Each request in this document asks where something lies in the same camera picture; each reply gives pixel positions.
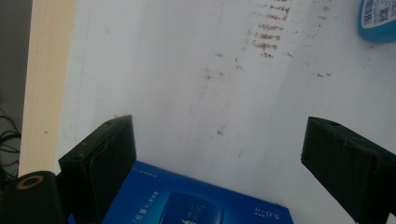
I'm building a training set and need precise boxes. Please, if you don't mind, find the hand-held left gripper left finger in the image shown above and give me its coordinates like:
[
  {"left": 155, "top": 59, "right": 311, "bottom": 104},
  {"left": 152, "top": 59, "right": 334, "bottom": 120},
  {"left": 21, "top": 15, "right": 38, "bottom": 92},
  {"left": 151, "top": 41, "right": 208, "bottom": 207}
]
[{"left": 58, "top": 115, "right": 137, "bottom": 224}]

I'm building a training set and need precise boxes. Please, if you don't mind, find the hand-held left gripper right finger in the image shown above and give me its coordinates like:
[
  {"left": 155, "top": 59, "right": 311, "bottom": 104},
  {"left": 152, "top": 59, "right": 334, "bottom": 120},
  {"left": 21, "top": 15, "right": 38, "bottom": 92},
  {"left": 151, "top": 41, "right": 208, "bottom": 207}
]
[{"left": 301, "top": 116, "right": 396, "bottom": 224}]

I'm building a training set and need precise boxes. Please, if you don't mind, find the blue cardboard box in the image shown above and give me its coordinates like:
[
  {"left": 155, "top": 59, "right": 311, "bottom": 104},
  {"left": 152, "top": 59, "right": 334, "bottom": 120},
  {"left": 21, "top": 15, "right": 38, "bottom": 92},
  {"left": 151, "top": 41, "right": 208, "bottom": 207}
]
[{"left": 66, "top": 160, "right": 295, "bottom": 224}]

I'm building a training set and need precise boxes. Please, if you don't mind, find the blue plastic bottle white cap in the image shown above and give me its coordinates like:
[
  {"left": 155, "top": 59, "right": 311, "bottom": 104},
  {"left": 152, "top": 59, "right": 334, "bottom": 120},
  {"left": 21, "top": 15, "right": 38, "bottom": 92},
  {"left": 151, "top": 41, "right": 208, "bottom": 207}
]
[{"left": 358, "top": 0, "right": 396, "bottom": 44}]

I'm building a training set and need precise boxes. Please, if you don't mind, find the bundle of black floor cables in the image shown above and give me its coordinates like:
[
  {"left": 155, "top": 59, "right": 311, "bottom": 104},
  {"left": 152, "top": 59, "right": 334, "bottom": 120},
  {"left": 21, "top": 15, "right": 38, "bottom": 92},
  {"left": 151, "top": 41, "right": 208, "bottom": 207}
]
[{"left": 0, "top": 106, "right": 22, "bottom": 190}]

